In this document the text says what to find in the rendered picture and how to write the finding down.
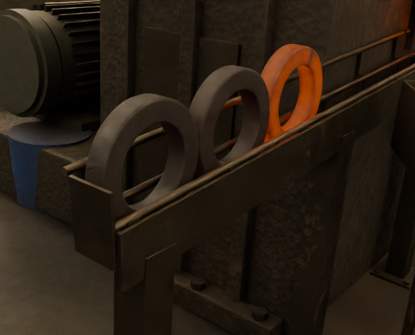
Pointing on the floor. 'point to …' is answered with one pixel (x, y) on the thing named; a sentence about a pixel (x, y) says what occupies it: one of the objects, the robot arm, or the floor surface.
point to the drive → (42, 91)
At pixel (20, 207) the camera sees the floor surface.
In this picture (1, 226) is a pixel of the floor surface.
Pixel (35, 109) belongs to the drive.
